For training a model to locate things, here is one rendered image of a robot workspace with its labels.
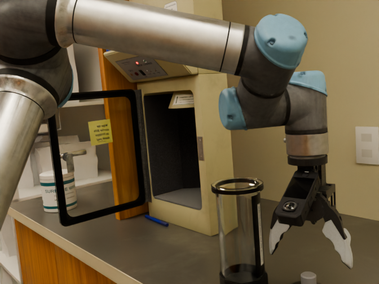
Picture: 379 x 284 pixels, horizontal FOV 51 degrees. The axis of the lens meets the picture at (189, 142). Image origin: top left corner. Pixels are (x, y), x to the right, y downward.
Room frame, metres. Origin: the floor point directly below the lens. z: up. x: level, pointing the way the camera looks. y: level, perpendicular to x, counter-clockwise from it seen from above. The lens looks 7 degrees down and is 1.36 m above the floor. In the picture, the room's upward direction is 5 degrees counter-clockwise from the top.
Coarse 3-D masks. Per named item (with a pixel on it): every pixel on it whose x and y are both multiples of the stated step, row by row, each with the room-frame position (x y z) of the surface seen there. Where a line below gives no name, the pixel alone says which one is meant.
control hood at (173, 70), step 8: (112, 56) 1.25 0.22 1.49; (120, 56) 1.23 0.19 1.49; (128, 56) 1.20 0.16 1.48; (112, 64) 1.30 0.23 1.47; (160, 64) 1.14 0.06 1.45; (168, 64) 1.12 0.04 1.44; (176, 64) 1.09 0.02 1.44; (120, 72) 1.32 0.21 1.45; (168, 72) 1.15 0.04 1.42; (176, 72) 1.13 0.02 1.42; (184, 72) 1.10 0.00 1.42; (192, 72) 1.10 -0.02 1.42; (128, 80) 1.33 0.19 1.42; (136, 80) 1.30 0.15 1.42; (144, 80) 1.27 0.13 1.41; (152, 80) 1.27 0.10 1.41
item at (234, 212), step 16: (256, 192) 0.76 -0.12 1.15; (224, 208) 0.77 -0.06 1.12; (240, 208) 0.76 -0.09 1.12; (224, 224) 0.77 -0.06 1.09; (240, 224) 0.76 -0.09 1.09; (224, 240) 0.78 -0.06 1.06; (240, 240) 0.76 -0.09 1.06; (224, 256) 0.78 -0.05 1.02; (240, 256) 0.76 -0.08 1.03; (224, 272) 0.78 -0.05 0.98; (240, 272) 0.76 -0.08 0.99
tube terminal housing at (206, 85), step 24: (144, 0) 1.29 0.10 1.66; (168, 0) 1.19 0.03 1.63; (192, 0) 1.11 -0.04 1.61; (216, 0) 1.17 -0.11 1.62; (216, 72) 1.15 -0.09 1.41; (216, 96) 1.15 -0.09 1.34; (144, 120) 1.33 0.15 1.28; (216, 120) 1.14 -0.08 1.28; (216, 144) 1.14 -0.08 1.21; (216, 168) 1.13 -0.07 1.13; (168, 216) 1.27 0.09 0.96; (192, 216) 1.17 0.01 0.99; (216, 216) 1.13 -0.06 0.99
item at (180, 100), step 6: (186, 90) 1.22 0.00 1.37; (174, 96) 1.25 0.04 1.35; (180, 96) 1.22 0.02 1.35; (186, 96) 1.21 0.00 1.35; (192, 96) 1.21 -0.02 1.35; (174, 102) 1.23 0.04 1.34; (180, 102) 1.21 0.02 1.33; (186, 102) 1.20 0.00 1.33; (192, 102) 1.20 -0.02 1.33; (174, 108) 1.22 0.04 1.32
